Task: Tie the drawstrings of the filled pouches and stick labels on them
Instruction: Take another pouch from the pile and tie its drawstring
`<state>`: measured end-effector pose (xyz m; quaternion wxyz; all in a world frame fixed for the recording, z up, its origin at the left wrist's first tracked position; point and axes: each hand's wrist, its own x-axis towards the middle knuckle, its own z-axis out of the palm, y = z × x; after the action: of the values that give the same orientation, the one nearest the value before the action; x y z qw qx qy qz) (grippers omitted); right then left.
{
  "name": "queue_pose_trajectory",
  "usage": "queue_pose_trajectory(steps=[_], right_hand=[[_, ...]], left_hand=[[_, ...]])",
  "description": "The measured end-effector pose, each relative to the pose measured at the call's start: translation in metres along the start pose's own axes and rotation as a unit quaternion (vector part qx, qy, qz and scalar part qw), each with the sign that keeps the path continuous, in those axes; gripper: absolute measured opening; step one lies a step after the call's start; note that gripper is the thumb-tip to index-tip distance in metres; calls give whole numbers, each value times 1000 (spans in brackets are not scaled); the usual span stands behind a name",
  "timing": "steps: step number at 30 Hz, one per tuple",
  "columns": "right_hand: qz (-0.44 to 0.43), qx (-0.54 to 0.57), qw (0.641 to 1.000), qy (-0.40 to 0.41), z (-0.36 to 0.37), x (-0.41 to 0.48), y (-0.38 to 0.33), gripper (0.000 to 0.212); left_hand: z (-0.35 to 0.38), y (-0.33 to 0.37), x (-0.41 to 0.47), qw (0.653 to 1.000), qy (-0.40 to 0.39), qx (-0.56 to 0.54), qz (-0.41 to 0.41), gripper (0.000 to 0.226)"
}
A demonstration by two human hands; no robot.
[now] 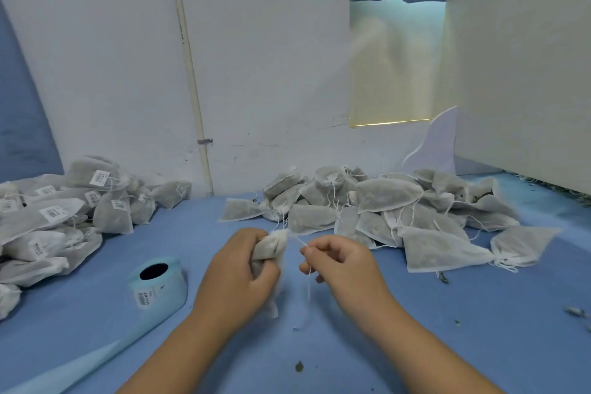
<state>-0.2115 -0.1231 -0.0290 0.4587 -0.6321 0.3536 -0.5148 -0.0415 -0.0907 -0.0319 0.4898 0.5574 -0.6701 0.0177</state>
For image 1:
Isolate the person's left hand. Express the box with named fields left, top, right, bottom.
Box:
left=189, top=227, right=283, bottom=333

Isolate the person's right hand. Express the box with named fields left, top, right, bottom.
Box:
left=299, top=234, right=404, bottom=335

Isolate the white drawstring pouch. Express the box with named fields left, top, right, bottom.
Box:
left=249, top=227, right=315, bottom=320

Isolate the blue label roll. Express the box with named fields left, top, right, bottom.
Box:
left=0, top=256, right=190, bottom=394

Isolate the pile of unlabelled herb bags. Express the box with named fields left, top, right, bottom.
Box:
left=218, top=164, right=563, bottom=275

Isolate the pile of labelled herb bags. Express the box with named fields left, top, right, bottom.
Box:
left=0, top=155, right=193, bottom=321

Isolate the person's left forearm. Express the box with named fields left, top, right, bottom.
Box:
left=115, top=310, right=236, bottom=394

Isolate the person's right forearm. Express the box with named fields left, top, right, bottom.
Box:
left=364, top=306, right=507, bottom=394

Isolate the white curved board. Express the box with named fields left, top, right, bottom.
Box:
left=399, top=107, right=459, bottom=176

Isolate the large beige panel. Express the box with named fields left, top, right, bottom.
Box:
left=443, top=0, right=591, bottom=196

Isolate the white wall pipe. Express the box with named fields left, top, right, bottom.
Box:
left=166, top=0, right=215, bottom=197

